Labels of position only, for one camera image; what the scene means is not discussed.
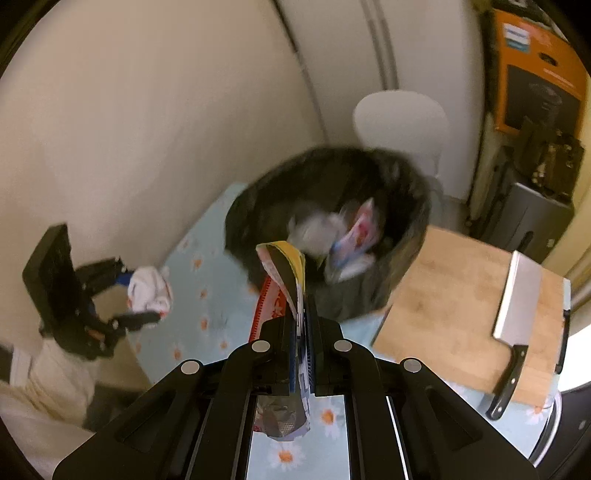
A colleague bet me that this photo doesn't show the clear printed plastic wrapper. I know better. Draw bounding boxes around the clear printed plastic wrapper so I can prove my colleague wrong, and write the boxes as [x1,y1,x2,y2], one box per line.
[127,266,173,318]

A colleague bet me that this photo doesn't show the red yellow snack wrapper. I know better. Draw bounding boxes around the red yellow snack wrapper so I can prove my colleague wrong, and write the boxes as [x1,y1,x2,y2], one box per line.
[249,241,311,442]

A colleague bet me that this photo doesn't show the white tissues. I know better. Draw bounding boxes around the white tissues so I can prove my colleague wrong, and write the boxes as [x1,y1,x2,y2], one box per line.
[287,211,346,257]

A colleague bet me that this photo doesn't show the colourful snack bag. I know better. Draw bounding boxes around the colourful snack bag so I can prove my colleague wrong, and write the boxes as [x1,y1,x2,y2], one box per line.
[329,198,381,269]

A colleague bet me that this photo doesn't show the black-lined trash bin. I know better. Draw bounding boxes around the black-lined trash bin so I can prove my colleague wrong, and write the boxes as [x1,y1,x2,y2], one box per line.
[225,147,431,322]

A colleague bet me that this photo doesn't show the daisy print blue tablecloth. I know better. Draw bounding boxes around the daisy print blue tablecloth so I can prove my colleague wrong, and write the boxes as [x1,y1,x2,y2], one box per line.
[126,182,555,480]

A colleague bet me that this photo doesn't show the wooden cutting board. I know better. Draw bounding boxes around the wooden cutting board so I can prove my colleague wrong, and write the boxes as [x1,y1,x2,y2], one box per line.
[373,226,563,407]

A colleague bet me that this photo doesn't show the grey suitcase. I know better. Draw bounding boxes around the grey suitcase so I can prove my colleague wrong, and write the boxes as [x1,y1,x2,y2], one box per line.
[469,151,577,265]

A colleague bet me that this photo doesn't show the brown leather handbag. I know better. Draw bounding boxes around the brown leather handbag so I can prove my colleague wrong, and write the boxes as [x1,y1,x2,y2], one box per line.
[513,117,585,202]

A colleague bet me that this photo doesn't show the white plastic chair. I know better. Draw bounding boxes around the white plastic chair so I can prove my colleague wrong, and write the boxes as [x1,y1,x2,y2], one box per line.
[353,90,450,178]

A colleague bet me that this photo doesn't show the white double door cabinet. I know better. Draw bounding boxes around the white double door cabinet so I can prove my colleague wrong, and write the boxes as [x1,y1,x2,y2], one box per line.
[273,1,485,200]

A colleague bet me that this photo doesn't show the orange Philips appliance box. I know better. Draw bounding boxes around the orange Philips appliance box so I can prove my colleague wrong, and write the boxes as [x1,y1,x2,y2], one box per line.
[491,8,587,137]

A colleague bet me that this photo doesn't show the steel cleaver black handle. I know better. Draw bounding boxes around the steel cleaver black handle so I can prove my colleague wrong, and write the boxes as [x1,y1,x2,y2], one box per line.
[486,251,542,421]

